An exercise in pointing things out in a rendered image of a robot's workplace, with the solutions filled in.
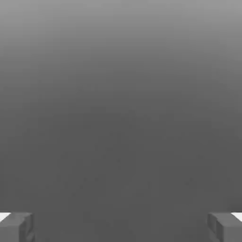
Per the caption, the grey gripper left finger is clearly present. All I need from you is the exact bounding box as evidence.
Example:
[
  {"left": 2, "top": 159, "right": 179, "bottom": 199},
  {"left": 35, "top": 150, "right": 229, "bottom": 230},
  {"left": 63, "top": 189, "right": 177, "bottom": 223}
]
[{"left": 0, "top": 212, "right": 35, "bottom": 242}]

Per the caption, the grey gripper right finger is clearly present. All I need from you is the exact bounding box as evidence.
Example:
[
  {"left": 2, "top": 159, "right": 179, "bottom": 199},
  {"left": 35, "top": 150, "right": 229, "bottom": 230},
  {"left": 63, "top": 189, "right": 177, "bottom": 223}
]
[{"left": 207, "top": 212, "right": 242, "bottom": 242}]

